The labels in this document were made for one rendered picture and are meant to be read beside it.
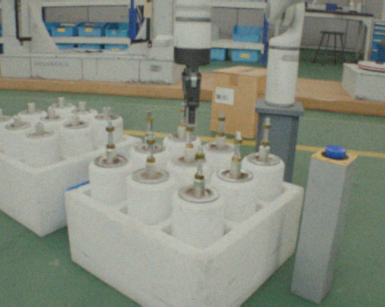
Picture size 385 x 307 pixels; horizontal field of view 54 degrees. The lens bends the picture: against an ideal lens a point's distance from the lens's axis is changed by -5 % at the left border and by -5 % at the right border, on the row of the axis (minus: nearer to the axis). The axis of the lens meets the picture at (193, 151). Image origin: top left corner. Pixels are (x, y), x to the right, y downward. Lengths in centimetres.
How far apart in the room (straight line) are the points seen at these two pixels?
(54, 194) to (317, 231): 65
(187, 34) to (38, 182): 53
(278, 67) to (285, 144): 23
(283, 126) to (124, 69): 186
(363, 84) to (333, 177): 205
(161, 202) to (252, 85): 118
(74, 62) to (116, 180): 228
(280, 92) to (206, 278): 69
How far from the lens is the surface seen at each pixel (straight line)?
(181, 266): 69
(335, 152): 75
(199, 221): 68
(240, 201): 76
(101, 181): 83
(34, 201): 105
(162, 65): 280
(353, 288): 96
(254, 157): 89
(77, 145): 112
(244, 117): 190
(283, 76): 119
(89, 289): 89
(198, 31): 77
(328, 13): 607
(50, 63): 316
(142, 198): 74
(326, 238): 80
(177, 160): 85
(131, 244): 76
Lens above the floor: 55
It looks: 19 degrees down
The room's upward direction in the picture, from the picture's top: 2 degrees clockwise
